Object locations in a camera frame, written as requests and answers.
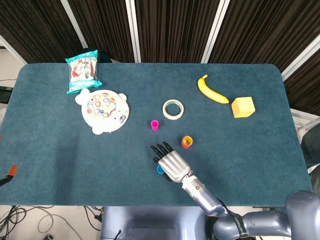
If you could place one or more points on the black clamp orange tips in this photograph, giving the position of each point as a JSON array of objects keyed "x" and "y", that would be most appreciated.
[{"x": 12, "y": 170}]

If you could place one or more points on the white metal rack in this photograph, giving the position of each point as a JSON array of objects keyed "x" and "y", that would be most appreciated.
[{"x": 300, "y": 120}]

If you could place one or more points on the black object behind table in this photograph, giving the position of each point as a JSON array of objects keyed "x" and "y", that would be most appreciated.
[{"x": 103, "y": 56}]

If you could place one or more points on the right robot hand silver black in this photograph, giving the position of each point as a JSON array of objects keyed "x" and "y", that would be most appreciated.
[{"x": 173, "y": 165}]

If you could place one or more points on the dark ribbed partition panel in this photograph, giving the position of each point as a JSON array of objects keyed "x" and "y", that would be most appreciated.
[
  {"x": 175, "y": 25},
  {"x": 307, "y": 87},
  {"x": 105, "y": 25},
  {"x": 262, "y": 25},
  {"x": 37, "y": 25}
]

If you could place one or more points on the magenta plastic cup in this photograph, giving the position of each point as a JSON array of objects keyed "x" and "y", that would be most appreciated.
[{"x": 154, "y": 127}]

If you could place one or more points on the orange plastic cup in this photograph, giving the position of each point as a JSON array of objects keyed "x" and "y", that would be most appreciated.
[{"x": 186, "y": 147}]

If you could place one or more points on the person leg in jeans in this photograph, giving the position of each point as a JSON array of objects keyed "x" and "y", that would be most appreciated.
[{"x": 311, "y": 147}]

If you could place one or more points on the yellow foam cube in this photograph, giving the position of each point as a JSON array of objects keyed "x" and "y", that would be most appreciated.
[{"x": 243, "y": 107}]

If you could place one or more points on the light blue plastic cup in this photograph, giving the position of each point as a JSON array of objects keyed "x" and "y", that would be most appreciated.
[{"x": 159, "y": 170}]

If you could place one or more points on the teal snack bag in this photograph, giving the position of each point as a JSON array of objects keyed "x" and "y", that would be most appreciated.
[{"x": 82, "y": 72}]

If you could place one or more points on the blue carpet table cover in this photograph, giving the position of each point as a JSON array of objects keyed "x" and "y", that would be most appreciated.
[{"x": 50, "y": 150}]

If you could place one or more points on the white fish toy board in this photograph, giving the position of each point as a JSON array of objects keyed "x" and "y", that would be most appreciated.
[{"x": 100, "y": 121}]

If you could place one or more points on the masking tape roll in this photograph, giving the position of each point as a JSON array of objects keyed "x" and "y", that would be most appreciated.
[{"x": 165, "y": 110}]

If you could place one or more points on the yellow banana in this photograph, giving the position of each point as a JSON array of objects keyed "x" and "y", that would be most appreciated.
[{"x": 210, "y": 93}]

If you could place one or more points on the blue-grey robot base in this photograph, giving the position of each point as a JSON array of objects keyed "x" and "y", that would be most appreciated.
[{"x": 150, "y": 220}]

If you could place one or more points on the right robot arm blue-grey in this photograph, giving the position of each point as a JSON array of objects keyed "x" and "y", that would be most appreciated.
[{"x": 300, "y": 207}]

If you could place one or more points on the black box beside table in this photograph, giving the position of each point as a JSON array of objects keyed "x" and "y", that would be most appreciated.
[{"x": 5, "y": 96}]

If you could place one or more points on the black trash bin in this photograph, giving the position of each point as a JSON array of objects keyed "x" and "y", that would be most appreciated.
[{"x": 210, "y": 232}]

